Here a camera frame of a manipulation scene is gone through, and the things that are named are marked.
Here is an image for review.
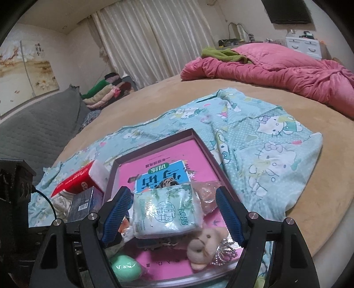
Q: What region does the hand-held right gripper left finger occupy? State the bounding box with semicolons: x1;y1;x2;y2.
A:
29;186;133;288

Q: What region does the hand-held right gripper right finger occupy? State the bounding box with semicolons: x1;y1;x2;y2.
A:
215;186;321;288

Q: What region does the light green tissue pack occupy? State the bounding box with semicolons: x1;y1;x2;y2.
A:
132;183;204;239

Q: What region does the dark purple tray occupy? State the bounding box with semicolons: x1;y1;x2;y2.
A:
103;128;274;287

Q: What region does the silver tiara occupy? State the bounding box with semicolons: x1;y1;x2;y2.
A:
213;238;244;263

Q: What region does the dark blue box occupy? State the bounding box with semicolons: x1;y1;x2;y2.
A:
66;186;104;223

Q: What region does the small pink plush toy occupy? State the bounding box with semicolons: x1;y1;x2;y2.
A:
187;227;231;270

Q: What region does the floral white cloth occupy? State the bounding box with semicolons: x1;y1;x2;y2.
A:
51;194;72;219

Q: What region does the green egg sponge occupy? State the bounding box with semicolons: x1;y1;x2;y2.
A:
109;255;144;283

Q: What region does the red and white tissue box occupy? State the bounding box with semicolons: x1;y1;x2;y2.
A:
51;160;108;198

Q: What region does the printed cartoon blanket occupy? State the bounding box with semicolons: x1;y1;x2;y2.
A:
28;88;324;288

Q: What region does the grey quilted headboard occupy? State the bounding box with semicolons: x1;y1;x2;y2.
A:
0;86;92;178

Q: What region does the pink tray box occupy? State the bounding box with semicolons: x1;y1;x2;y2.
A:
117;138;249;277

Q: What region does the dark floral cloth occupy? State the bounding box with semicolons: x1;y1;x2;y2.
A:
80;109;103;130

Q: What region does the beige round bed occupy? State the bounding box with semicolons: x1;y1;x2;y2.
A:
55;75;354;266

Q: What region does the pile of folded clothes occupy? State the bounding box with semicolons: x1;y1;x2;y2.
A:
80;72;139;110

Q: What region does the pink quilt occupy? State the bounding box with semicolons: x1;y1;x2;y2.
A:
180;43;354;121

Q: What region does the green cloth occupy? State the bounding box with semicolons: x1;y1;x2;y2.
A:
201;47;253;65

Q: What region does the white curtain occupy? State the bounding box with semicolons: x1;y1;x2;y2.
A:
92;0;215;90

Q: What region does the white drawer cabinet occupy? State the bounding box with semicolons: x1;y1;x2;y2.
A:
285;36;323;61

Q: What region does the black television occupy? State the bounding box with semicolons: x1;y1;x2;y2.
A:
261;0;312;25

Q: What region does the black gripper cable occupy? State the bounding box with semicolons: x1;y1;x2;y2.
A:
30;187;57;218

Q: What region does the wall painting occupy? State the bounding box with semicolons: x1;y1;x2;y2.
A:
0;39;60;116

